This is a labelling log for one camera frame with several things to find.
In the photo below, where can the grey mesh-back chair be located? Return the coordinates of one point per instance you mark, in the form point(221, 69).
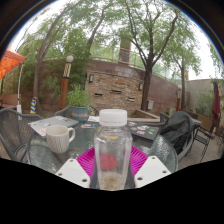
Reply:
point(13, 133)
point(190, 146)
point(61, 111)

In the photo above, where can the orange canopy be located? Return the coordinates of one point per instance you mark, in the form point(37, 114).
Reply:
point(10, 63)

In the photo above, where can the white sticker sheet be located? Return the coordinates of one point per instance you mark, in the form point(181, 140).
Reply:
point(93, 119)

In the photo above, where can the white canopy pole with base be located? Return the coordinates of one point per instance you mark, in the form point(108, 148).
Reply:
point(19, 108)

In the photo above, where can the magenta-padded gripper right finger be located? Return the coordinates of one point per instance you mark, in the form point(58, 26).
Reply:
point(150, 170)

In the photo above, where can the blue yellow striped cone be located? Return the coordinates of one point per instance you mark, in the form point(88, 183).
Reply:
point(33, 106)

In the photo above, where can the grey wall utility box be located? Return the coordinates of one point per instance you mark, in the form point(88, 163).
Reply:
point(150, 105)

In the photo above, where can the black wall lantern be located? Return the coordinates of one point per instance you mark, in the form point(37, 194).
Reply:
point(140, 86)
point(91, 78)

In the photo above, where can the black metal chair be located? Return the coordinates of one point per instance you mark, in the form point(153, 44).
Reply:
point(203, 138)

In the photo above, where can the dark laptop with stickers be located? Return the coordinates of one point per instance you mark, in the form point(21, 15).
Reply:
point(145, 130)

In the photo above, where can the green plant in blue pot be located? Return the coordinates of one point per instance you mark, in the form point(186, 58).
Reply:
point(79, 111)

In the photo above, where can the silver laptop with stickers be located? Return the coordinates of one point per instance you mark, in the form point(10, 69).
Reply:
point(50, 123)

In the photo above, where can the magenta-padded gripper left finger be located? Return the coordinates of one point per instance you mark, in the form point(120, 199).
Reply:
point(75, 171)

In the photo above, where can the closed dark red umbrella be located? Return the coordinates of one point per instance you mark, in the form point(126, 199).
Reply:
point(216, 103)

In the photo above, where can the flat round red coaster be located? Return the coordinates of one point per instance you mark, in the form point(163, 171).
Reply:
point(108, 161)

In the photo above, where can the white ribbed mug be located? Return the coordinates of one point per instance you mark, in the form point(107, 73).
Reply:
point(58, 138)

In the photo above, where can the wooden lamp post white globe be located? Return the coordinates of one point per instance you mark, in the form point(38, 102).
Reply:
point(65, 86)

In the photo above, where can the sticker-covered card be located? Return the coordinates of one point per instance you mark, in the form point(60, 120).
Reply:
point(88, 126)

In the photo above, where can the clear plastic bottle white cap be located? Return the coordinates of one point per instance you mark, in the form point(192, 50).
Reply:
point(113, 140)

